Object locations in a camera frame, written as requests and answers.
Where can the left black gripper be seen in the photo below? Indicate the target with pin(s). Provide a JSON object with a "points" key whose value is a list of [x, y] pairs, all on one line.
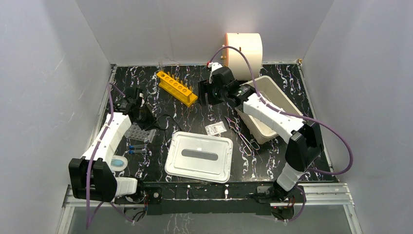
{"points": [[145, 115]]}

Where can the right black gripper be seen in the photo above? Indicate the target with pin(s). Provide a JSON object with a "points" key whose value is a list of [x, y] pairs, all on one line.
{"points": [[204, 87]]}

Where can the yellow test tube rack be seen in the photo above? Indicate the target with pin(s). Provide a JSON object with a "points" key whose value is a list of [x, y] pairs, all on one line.
{"points": [[176, 88]]}

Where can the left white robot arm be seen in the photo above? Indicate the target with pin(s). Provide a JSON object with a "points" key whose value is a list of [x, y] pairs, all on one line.
{"points": [[91, 175]]}

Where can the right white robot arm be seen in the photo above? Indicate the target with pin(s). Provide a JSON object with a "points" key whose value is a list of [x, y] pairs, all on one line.
{"points": [[303, 136]]}

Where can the clear well plate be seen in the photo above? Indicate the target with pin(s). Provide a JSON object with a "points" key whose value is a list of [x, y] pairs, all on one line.
{"points": [[136, 133]]}

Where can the blue capped tube upper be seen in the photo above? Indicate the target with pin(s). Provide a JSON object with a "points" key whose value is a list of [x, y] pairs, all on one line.
{"points": [[134, 147]]}

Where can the blue capped tube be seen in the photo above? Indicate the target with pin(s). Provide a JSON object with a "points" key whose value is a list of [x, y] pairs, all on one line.
{"points": [[134, 147], [137, 151]]}

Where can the blue capped tube lower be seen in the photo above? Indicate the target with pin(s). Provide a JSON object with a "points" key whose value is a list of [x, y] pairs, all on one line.
{"points": [[137, 151]]}

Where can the small clear plastic bag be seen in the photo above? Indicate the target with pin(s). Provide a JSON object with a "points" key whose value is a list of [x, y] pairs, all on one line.
{"points": [[215, 129]]}

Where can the blue petri dish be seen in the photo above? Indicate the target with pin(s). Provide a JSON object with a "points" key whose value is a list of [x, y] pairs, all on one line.
{"points": [[118, 163]]}

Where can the cream cylindrical device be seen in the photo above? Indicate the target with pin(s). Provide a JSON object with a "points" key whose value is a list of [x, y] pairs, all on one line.
{"points": [[250, 44]]}

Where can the beige plastic bin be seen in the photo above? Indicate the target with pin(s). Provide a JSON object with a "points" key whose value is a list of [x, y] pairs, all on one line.
{"points": [[266, 124]]}

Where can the white bin lid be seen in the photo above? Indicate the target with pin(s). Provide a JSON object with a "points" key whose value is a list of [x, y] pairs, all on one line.
{"points": [[200, 157]]}

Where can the metal crucible tongs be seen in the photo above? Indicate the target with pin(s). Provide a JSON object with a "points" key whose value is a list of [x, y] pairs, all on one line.
{"points": [[249, 145]]}

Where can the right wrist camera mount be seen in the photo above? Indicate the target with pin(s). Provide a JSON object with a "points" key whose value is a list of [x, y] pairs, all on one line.
{"points": [[213, 66]]}

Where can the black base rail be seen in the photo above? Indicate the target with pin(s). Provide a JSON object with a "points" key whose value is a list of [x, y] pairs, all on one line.
{"points": [[258, 198]]}

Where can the aluminium frame rail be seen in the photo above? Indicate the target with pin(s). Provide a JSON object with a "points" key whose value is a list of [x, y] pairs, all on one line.
{"points": [[318, 193]]}

